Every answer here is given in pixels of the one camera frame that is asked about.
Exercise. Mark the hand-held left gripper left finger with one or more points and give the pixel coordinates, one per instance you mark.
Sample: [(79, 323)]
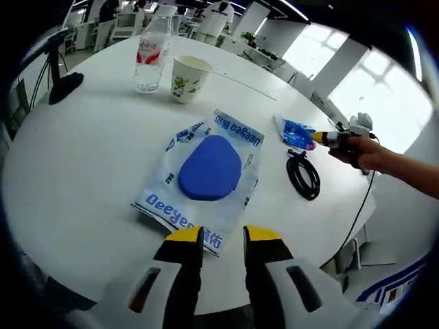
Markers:
[(181, 274)]

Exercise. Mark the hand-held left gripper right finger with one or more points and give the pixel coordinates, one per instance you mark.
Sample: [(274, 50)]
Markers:
[(264, 274)]

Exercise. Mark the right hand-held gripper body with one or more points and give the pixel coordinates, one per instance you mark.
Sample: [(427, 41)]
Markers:
[(360, 125)]

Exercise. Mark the small blue packet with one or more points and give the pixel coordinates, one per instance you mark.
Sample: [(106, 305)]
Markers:
[(291, 133)]

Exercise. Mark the large white blue packet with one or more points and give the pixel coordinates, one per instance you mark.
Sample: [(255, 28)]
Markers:
[(209, 168)]

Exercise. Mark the paper cup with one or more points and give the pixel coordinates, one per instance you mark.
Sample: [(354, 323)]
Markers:
[(187, 85)]

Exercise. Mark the clear plastic bottle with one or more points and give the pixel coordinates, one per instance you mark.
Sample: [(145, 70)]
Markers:
[(149, 72)]

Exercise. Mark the person's right hand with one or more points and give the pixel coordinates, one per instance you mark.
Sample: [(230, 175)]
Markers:
[(363, 154)]

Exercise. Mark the green potted plant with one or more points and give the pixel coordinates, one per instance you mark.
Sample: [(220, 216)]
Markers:
[(249, 37)]

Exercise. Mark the white table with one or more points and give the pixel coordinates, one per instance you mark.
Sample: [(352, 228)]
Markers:
[(85, 164)]

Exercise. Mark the black monitor stand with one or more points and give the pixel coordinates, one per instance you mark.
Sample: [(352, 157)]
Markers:
[(67, 85)]

